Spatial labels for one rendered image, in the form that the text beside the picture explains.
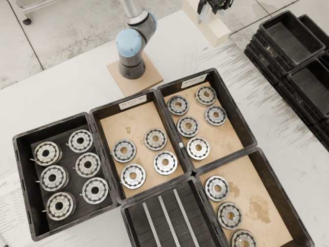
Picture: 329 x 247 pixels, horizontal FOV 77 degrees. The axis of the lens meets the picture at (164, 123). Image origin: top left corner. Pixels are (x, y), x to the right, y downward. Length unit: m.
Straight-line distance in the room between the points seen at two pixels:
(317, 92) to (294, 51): 0.36
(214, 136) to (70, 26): 1.98
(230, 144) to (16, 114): 1.08
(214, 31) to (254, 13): 1.93
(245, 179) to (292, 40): 1.29
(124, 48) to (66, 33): 1.52
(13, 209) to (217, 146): 0.96
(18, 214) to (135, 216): 0.54
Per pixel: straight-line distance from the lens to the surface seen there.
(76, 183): 0.96
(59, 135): 1.02
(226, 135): 0.99
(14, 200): 1.20
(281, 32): 1.98
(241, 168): 0.99
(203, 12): 0.89
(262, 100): 1.30
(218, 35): 0.88
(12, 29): 2.74
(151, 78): 1.17
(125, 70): 1.14
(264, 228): 1.02
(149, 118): 0.96
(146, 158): 0.91
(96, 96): 1.19
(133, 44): 1.01
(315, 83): 2.01
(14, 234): 1.20
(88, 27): 2.47
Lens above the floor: 1.73
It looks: 71 degrees down
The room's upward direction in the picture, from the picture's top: 10 degrees clockwise
